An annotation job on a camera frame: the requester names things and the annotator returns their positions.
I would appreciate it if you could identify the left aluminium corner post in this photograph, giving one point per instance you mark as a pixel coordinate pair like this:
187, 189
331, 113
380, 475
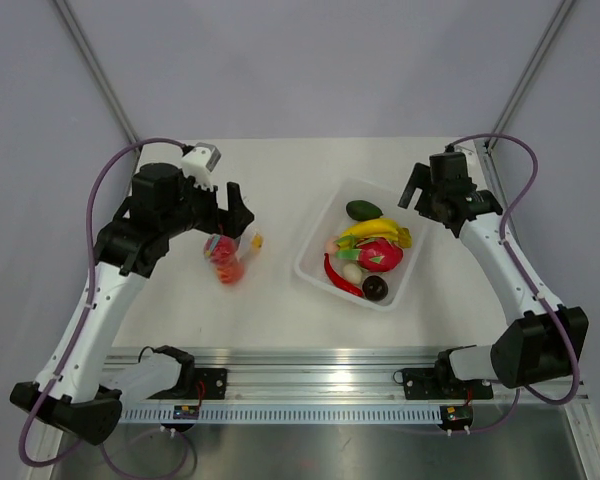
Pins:
79, 39

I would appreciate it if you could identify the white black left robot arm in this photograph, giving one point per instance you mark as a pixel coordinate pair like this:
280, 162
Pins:
68, 394

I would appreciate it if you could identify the red chili pepper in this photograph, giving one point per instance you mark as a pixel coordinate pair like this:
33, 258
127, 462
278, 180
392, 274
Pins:
339, 281

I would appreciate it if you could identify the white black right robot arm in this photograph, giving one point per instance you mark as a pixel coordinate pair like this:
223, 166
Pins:
543, 338

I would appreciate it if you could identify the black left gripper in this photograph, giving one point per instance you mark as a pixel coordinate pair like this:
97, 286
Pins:
229, 222

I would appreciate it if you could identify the right aluminium corner post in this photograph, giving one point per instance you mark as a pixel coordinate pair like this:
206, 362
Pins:
532, 68

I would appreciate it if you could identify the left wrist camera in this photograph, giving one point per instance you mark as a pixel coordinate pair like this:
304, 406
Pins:
199, 163

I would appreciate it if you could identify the dark green avocado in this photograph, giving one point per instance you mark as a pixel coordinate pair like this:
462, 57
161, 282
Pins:
362, 210

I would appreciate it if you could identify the yellow banana bunch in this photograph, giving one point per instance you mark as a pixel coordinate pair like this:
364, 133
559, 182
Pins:
380, 227

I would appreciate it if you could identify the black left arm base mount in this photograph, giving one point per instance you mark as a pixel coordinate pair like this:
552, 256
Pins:
211, 383

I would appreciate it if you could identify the aluminium rail frame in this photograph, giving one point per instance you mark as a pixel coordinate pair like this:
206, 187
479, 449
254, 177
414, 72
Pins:
282, 338

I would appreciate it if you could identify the right small circuit board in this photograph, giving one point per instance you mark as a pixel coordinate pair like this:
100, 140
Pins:
454, 418

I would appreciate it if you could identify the clear zip top bag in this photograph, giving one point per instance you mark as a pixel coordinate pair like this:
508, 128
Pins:
244, 253

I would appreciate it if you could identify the orange red tomato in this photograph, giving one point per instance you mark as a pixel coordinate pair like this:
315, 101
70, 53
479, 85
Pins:
230, 273

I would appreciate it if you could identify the red apple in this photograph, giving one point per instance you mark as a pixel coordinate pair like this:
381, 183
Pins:
220, 249

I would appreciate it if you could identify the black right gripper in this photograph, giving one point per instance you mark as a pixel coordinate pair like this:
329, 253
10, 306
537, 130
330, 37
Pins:
421, 177

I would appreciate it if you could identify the white slotted cable duct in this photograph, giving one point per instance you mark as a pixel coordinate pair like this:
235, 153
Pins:
289, 414

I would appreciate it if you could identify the white perforated plastic basket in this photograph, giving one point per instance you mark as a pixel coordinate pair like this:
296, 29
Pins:
333, 220

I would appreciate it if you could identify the white garlic bulb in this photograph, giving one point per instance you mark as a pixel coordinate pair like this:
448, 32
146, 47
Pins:
353, 273

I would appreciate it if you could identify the pink peach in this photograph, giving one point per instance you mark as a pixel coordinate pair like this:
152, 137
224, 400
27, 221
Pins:
331, 247

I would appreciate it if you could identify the left small circuit board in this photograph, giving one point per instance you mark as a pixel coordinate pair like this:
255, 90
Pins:
186, 412

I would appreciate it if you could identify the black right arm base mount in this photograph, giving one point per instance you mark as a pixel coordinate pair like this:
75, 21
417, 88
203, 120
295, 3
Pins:
424, 384

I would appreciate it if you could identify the aluminium corner post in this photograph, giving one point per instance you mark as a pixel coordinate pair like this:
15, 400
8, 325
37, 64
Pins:
532, 68
79, 39

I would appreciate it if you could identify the pink dragon fruit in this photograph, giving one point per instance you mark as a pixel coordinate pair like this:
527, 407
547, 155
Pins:
373, 254

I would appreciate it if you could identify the small circuit board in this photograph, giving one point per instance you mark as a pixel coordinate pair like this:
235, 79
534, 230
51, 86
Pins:
454, 418
186, 412

